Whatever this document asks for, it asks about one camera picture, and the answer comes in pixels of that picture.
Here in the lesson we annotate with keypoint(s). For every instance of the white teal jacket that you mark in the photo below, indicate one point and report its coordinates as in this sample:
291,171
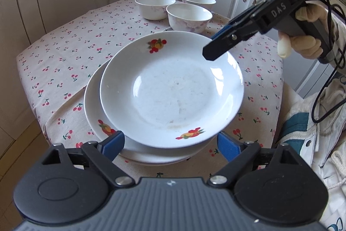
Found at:
296,122

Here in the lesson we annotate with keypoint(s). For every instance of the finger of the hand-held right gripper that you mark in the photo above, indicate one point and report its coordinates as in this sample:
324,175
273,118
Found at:
223,30
216,49

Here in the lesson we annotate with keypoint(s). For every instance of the cherry-print tablecloth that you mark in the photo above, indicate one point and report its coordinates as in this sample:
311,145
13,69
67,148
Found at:
67,57

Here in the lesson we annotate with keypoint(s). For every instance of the white floral bowl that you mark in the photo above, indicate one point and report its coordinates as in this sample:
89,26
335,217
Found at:
189,17
155,6
198,1

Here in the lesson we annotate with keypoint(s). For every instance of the white fruit-print plate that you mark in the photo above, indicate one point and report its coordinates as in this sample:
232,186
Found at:
167,90
93,103

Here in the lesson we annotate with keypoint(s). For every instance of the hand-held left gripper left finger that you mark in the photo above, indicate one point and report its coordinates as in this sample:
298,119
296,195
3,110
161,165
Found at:
115,143

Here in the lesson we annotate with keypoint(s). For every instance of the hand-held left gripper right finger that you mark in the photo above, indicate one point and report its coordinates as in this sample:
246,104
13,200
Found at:
229,147

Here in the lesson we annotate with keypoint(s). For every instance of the person's right hand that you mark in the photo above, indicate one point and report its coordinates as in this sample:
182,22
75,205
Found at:
305,47

